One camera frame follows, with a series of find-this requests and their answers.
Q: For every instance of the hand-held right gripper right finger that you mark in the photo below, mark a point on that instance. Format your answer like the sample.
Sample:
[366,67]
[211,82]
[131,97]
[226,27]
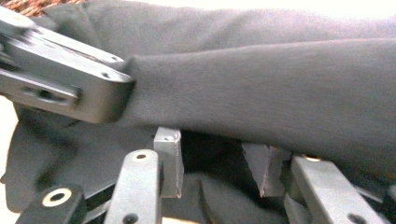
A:
[264,168]

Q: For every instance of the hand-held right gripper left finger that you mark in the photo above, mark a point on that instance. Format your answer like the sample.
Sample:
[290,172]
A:
[169,161]

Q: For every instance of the black pants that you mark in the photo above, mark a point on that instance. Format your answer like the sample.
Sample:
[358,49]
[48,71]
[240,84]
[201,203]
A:
[249,93]

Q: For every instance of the brown woven basket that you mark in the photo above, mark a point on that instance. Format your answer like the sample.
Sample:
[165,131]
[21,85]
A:
[28,7]

